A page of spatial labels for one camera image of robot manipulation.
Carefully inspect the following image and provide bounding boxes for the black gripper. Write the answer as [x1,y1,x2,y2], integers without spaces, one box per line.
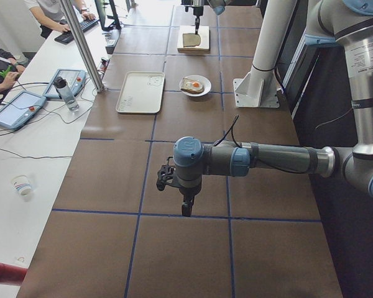
[179,186,199,217]
[191,0,204,34]

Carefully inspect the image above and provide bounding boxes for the bread slice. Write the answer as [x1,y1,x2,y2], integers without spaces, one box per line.
[180,78,204,94]
[182,33,201,48]

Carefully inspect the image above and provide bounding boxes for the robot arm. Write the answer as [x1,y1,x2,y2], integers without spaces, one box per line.
[156,1,373,217]
[190,0,232,35]

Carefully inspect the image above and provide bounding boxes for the white round plate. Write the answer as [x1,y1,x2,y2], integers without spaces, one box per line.
[179,74,211,97]

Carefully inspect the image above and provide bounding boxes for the wooden cutting board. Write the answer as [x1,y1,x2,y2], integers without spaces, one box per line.
[177,25,210,53]

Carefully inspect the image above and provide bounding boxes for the fried egg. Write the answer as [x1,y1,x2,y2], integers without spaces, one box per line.
[186,81,203,90]

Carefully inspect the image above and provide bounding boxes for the cream bear serving tray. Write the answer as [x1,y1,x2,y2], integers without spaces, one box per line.
[116,71,165,114]

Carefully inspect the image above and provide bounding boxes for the black keyboard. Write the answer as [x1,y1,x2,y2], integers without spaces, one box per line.
[53,18,99,44]

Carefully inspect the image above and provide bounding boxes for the far teach pendant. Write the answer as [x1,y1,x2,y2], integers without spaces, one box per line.
[43,69,86,101]

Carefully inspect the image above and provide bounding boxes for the teach pendant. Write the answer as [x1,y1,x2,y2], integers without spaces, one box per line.
[43,69,86,101]
[0,91,47,130]

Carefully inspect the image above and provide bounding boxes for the seated person white shirt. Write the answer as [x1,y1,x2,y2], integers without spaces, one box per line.
[23,0,96,40]

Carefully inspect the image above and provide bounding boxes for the clear water bottle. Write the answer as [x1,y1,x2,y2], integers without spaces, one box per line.
[53,76,79,111]

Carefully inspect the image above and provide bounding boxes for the paper cup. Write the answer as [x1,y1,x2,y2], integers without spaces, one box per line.
[11,175,32,198]

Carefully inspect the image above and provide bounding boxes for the near teach pendant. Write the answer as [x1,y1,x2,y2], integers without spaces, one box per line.
[0,91,47,130]

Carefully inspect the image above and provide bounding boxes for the red cylinder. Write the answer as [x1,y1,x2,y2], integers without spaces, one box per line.
[0,263,27,286]

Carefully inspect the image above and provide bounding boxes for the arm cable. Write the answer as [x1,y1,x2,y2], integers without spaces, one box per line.
[213,114,311,174]

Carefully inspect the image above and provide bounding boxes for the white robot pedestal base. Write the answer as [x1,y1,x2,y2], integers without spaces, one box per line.
[233,0,297,108]

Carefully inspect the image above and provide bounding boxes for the aluminium frame post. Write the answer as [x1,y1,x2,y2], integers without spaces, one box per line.
[60,0,104,93]

